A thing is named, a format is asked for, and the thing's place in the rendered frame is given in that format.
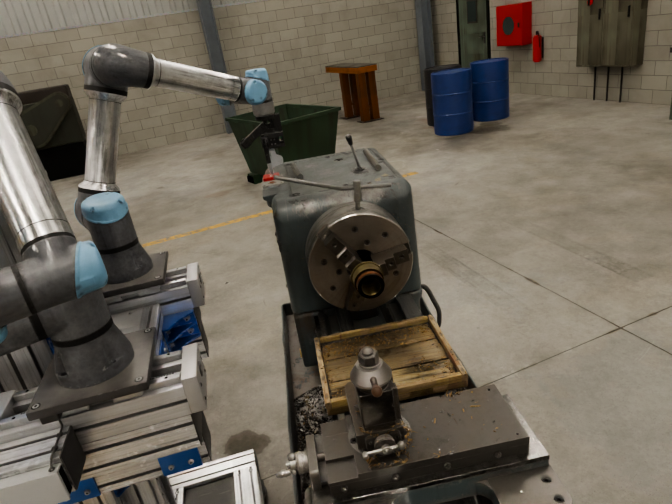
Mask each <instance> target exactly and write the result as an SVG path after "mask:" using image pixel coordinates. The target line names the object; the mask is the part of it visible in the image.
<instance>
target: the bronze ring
mask: <svg viewBox="0 0 672 504"><path fill-rule="evenodd" d="M351 282H352V285H353V286H354V287H355V288H356V290H357V291H358V292H359V293H360V295H361V296H362V297H364V298H367V299H372V298H376V297H378V296H379V295H381V293H382V292H383V291H384V288H385V283H384V276H383V271H382V269H381V267H380V266H379V265H378V264H377V263H375V262H371V261H366V262H362V263H360V264H358V265H357V266H356V267H355V268H354V269H353V270H352V272H351Z"/></svg>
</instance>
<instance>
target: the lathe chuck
mask: <svg viewBox="0 0 672 504"><path fill-rule="evenodd" d="M353 208H355V204H354V205H348V206H344V207H341V208H338V209H336V210H334V211H332V212H331V213H329V214H328V215H326V216H325V217H324V218H323V219H321V220H320V221H319V223H318V224H317V225H316V226H315V228H314V229H313V231H312V233H311V235H310V237H309V240H308V243H307V248H306V261H307V266H308V271H309V276H310V280H311V282H312V285H313V287H314V288H315V290H316V291H317V293H318V294H319V295H320V296H321V297H322V298H323V299H324V300H325V301H327V302H328V303H330V304H332V305H334V306H336V307H338V308H341V309H343V308H344V305H345V301H346V297H347V293H348V289H349V285H350V281H351V273H350V272H349V270H348V269H347V268H346V266H345V264H343V263H342V262H341V261H340V260H339V259H337V256H336V255H335V254H334V253H332V252H331V251H330V250H329V249H327V248H326V247H325V245H324V241H323V240H321V239H320V237H319V234H320V233H321V232H322V231H323V230H324V228H325V227H326V226H327V227H328V228H329V229H330V230H331V231H332V232H333V233H335V234H336V235H337V236H338V237H339V238H341V239H342V240H343V241H344V242H345V243H347V244H348V245H349V246H350V247H351V248H353V249H354V250H355V251H357V250H367V251H370V252H371V253H373V254H375V253H378V252H381V251H384V250H387V249H390V248H393V247H396V246H398V245H401V244H404V243H407V242H408V244H409V242H410V241H409V238H408V237H407V235H406V233H405V232H404V231H403V229H402V228H401V227H400V225H399V224H398V222H397V221H396V220H395V219H394V218H393V217H392V216H391V215H390V214H388V213H387V212H386V211H384V210H382V209H380V208H377V207H375V206H371V205H365V204H360V208H363V209H364V210H360V211H354V210H352V209H353ZM409 258H410V261H407V262H404V263H401V264H398V265H397V268H396V269H393V270H390V271H388V273H389V275H386V276H384V283H385V288H384V291H383V292H382V293H381V295H379V296H378V297H376V298H372V299H367V298H365V300H364V302H362V303H361V307H360V310H359V311H362V310H368V309H373V308H376V307H378V306H381V305H383V304H385V303H386V302H388V301H390V300H391V299H392V298H394V297H395V296H396V295H397V294H398V293H399V292H400V291H401V290H402V288H403V287H404V286H405V284H406V282H407V281H408V279H409V276H410V274H411V271H412V266H413V252H411V254H409Z"/></svg>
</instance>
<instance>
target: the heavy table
mask: <svg viewBox="0 0 672 504"><path fill-rule="evenodd" d="M325 69H326V71H325V72H326V73H339V78H340V85H341V92H342V99H343V106H344V113H345V117H342V118H343V119H350V118H355V117H359V116H360V117H361V121H357V122H359V123H367V122H372V121H376V120H380V119H384V118H382V117H380V114H379V105H378V96H377V87H376V79H375V70H377V63H340V64H335V65H329V66H325ZM348 74H349V77H348ZM365 78H366V79H365ZM349 82H350V85H349ZM366 86H367V87H366ZM350 89H351V92H350ZM367 94H368V95H367ZM351 97H352V100H351ZM368 102H369V104H368ZM352 105H353V107H352ZM369 111H370V112H369ZM353 112H354V115H353Z"/></svg>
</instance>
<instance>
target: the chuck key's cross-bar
mask: <svg viewBox="0 0 672 504"><path fill-rule="evenodd" d="M274 179H275V180H281V181H287V182H293V183H298V184H304V185H310V186H316V187H321V188H327V189H333V190H338V191H347V190H354V186H345V187H340V186H334V185H329V184H323V183H317V182H312V181H306V180H300V179H295V178H289V177H283V176H278V175H274ZM391 186H392V184H391V183H380V184H369V185H361V189H371V188H383V187H391Z"/></svg>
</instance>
